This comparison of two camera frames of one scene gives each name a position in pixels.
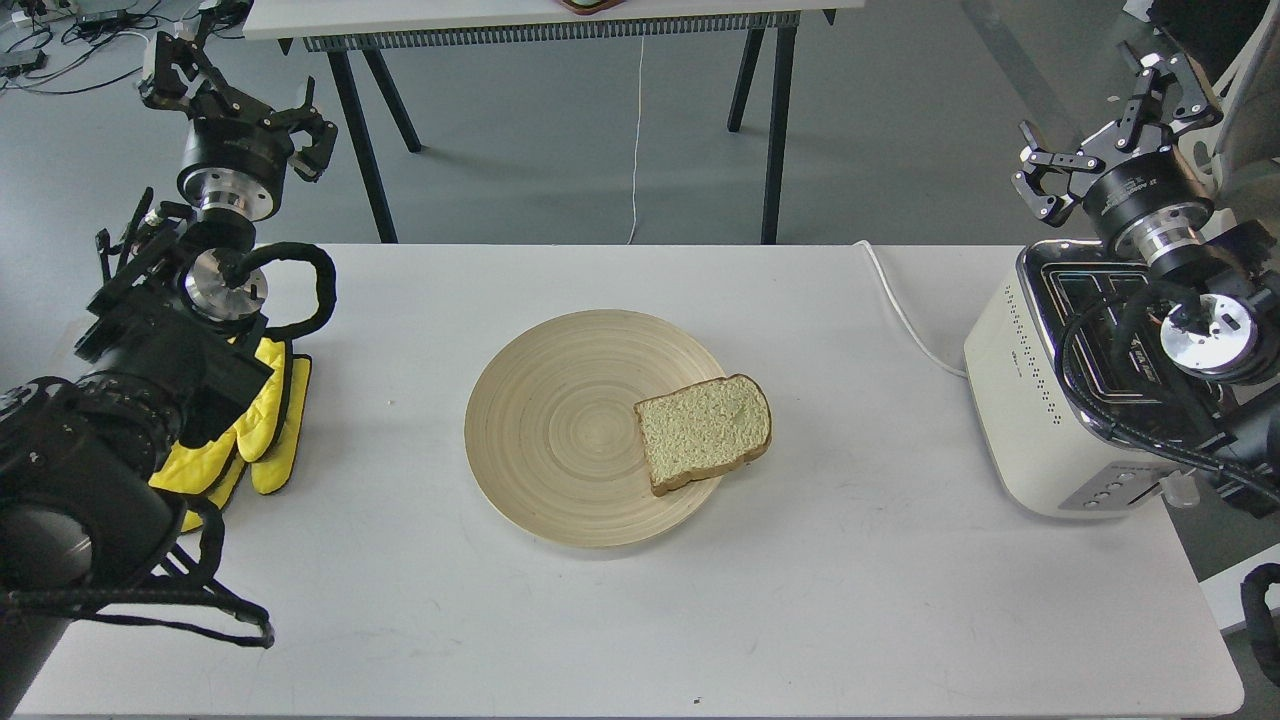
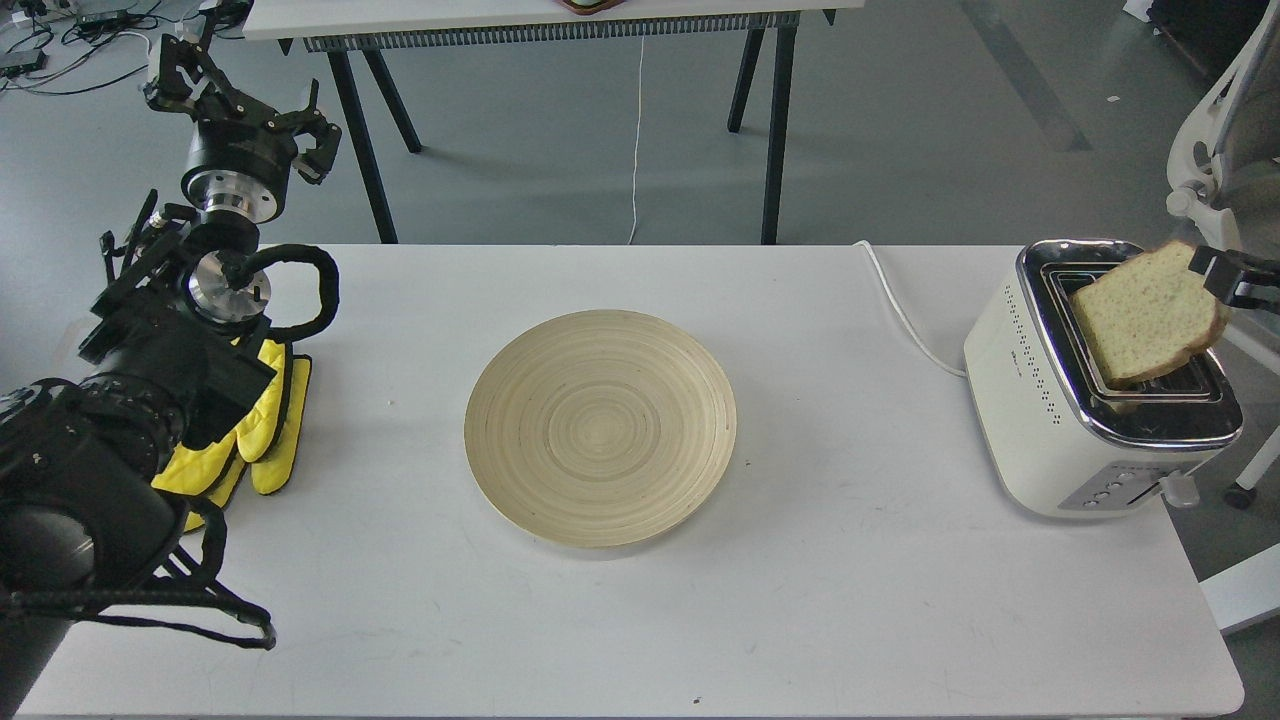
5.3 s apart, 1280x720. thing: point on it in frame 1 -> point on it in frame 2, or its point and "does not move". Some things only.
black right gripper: (1154, 203) -> (1237, 279)
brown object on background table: (589, 6) does not move
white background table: (337, 26) does not move
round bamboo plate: (553, 433) does not move
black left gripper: (235, 157) does not move
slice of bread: (714, 424) -> (1148, 311)
